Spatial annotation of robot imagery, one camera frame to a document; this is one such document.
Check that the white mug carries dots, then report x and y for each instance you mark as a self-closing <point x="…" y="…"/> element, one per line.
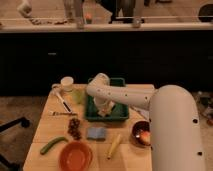
<point x="65" y="84"/>

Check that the black white marker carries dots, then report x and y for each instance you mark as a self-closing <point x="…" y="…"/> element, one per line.
<point x="65" y="105"/>

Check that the dark counter cabinet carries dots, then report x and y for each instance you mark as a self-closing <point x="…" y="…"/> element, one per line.
<point x="31" y="62"/>

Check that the green plastic tray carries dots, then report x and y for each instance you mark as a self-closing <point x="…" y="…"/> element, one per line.
<point x="119" y="114"/>

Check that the orange fruit in bowl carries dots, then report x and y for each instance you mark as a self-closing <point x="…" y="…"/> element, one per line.
<point x="145" y="137"/>

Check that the bunch of dark grapes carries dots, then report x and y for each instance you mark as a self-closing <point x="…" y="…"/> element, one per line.
<point x="73" y="128"/>

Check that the blue sponge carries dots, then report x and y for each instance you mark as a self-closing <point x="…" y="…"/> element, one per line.
<point x="96" y="133"/>

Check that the yellow banana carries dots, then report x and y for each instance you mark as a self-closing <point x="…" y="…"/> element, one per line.
<point x="114" y="145"/>

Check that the green cucumber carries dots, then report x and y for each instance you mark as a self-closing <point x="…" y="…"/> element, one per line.
<point x="51" y="143"/>

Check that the wooden block eraser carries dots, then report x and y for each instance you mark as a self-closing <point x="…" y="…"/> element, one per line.
<point x="106" y="112"/>

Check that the silver fork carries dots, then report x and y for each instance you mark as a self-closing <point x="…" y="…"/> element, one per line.
<point x="58" y="113"/>

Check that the red bowl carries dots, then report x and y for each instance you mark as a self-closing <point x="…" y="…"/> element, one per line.
<point x="75" y="156"/>

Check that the dark brown bowl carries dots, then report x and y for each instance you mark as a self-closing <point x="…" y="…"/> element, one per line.
<point x="137" y="129"/>

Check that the light blue cloth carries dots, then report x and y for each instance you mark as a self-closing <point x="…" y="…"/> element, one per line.
<point x="142" y="112"/>

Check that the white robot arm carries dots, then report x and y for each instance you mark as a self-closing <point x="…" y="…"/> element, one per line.
<point x="176" y="143"/>

